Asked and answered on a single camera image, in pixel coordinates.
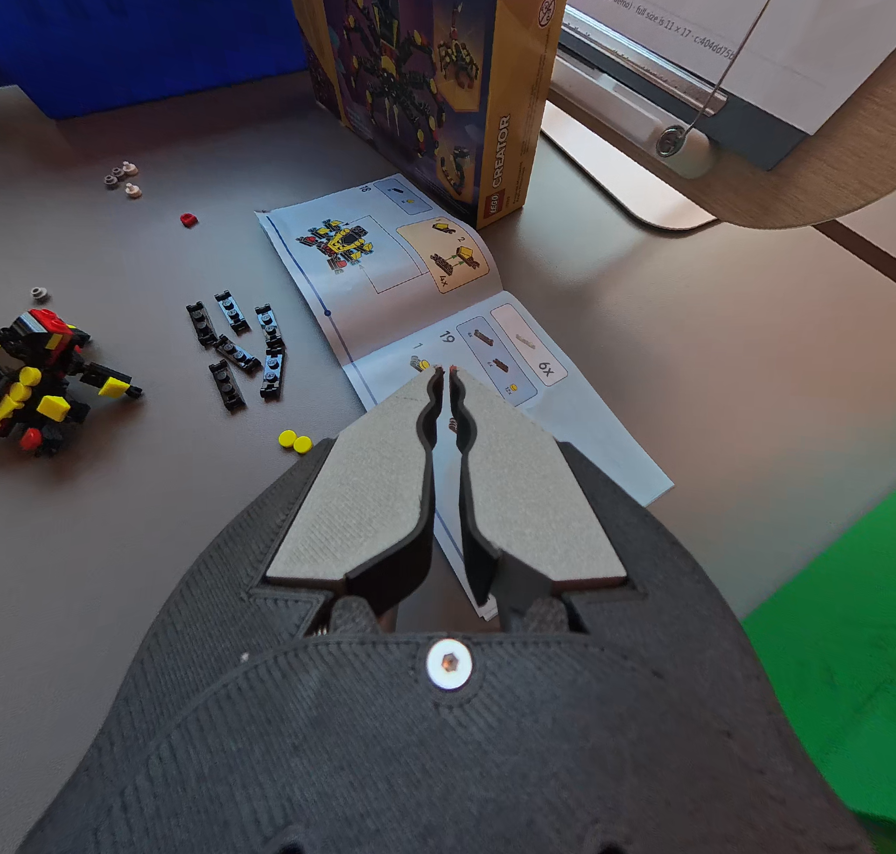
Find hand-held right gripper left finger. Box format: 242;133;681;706
265;367;446;618

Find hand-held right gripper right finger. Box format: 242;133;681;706
448;367;630;634

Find pile of black lego plates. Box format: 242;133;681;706
185;290;288;414

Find lego instruction booklet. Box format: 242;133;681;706
254;182;675;620

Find black yellow lego spider model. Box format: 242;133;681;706
0;308;144;459

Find yellow purple lego box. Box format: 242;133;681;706
281;0;578;230

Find green cloth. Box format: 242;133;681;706
742;493;896;841

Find white mounting bar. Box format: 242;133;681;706
556;49;718;179

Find blue bin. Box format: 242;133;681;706
0;0;312;121

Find white printed paper sheet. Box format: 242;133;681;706
567;0;896;135

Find silver flat base plate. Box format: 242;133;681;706
540;98;718;228

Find grey paper holder rail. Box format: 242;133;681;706
560;5;806;172

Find thin metal wire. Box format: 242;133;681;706
658;0;799;158

